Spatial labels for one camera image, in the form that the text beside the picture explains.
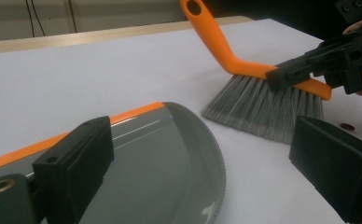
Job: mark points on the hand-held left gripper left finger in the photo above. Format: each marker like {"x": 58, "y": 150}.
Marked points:
{"x": 76, "y": 168}

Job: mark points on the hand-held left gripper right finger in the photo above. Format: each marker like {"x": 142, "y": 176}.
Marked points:
{"x": 337, "y": 161}

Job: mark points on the red beans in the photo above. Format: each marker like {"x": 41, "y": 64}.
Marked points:
{"x": 347, "y": 126}

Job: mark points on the orange brush with grey bristles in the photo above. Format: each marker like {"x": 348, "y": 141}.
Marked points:
{"x": 250, "y": 102}

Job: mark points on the grey dustpan with orange edge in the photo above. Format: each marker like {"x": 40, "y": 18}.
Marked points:
{"x": 157, "y": 168}

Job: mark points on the wooden table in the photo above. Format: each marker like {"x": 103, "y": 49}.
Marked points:
{"x": 76, "y": 37}

